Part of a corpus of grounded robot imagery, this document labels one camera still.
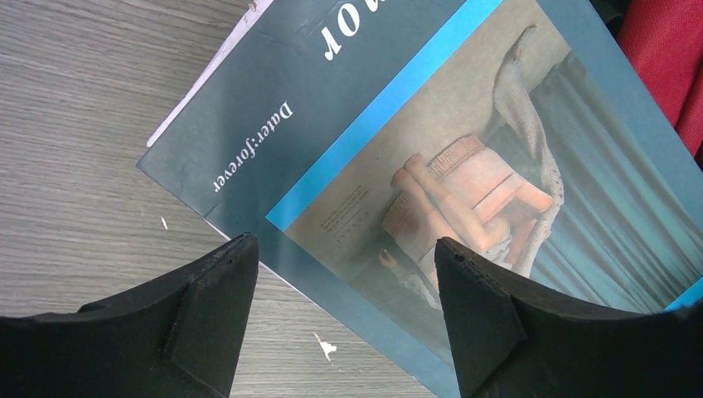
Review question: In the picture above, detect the red backpack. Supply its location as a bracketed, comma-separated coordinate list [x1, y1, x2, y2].
[617, 0, 702, 166]

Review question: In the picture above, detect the teal Humor book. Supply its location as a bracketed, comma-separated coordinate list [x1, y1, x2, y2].
[138, 1, 702, 397]

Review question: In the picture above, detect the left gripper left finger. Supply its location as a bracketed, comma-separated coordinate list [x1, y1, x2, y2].
[1, 233, 259, 397]

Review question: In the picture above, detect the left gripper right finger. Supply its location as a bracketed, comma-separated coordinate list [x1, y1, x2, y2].
[434, 237, 702, 397]

